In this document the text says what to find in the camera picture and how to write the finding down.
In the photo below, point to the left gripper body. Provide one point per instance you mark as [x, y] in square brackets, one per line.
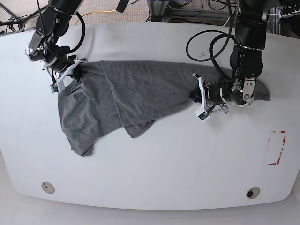
[211, 93]

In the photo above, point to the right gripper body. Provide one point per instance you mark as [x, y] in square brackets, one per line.
[58, 70]

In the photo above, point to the grey T-shirt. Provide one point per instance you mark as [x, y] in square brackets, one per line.
[125, 94]

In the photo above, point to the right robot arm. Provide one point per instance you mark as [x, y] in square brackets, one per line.
[53, 23]

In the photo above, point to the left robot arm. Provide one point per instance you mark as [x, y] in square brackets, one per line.
[248, 31]

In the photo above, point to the red tape rectangle marking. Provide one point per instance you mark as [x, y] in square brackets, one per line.
[275, 147]

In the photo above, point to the right table grommet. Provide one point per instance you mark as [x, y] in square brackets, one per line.
[253, 192]

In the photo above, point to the table grommet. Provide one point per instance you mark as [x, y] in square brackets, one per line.
[253, 192]
[48, 187]

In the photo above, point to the white power strip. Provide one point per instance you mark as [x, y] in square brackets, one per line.
[289, 11]

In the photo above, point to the left table grommet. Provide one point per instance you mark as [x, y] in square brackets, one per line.
[48, 187]

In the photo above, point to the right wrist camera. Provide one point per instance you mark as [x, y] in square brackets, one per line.
[58, 87]

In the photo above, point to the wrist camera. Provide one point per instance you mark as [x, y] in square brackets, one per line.
[58, 87]
[202, 114]

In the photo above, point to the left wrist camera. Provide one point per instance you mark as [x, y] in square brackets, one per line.
[202, 114]

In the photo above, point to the aluminium table leg frame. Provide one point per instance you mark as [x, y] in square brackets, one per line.
[158, 11]

